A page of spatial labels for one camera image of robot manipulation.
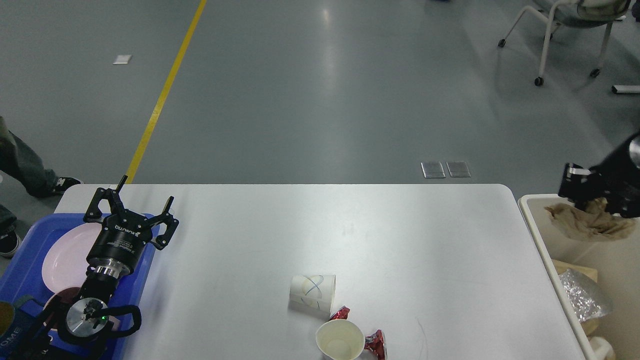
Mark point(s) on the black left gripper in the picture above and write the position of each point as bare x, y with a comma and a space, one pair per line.
119, 242

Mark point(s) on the brown paper bag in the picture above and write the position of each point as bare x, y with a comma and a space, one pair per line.
588, 326

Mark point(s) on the blue plastic tray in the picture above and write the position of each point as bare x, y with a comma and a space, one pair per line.
24, 276

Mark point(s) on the white paper cup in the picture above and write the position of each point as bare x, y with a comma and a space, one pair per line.
340, 339

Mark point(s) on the red foil wrapper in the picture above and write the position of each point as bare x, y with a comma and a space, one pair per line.
375, 343

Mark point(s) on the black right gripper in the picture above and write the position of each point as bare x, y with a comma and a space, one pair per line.
616, 179

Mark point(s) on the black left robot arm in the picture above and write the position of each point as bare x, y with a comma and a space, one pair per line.
106, 208

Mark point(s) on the left metal floor socket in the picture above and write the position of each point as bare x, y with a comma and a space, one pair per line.
433, 170

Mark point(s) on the white office chair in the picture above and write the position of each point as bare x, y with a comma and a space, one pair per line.
572, 14

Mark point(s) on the metal floor socket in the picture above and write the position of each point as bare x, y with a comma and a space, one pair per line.
458, 169
433, 170

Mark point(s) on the person's far leg and shoe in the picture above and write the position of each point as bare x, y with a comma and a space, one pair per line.
22, 163

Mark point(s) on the dark blue mug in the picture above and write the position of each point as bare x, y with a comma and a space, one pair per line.
15, 322

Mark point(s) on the white paper scrap on floor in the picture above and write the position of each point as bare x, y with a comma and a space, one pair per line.
122, 59

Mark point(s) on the person's near leg and shoe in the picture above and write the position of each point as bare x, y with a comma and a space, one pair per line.
10, 241

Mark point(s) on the right metal floor socket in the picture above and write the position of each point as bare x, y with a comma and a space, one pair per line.
458, 169

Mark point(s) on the white bar on floor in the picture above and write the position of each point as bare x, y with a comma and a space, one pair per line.
620, 89

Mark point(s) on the pink plate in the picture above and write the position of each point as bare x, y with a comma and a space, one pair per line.
65, 265

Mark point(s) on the aluminium foil tray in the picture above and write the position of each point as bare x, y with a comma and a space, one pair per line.
588, 300

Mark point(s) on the beige plastic bin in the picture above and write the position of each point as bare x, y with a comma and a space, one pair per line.
617, 263

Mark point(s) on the person's leg and shoe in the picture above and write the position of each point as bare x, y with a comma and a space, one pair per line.
22, 163
10, 241

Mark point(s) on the patterned paper cup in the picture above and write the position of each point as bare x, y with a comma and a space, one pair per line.
314, 291

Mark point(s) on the brown paper ball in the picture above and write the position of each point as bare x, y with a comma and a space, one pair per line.
594, 224

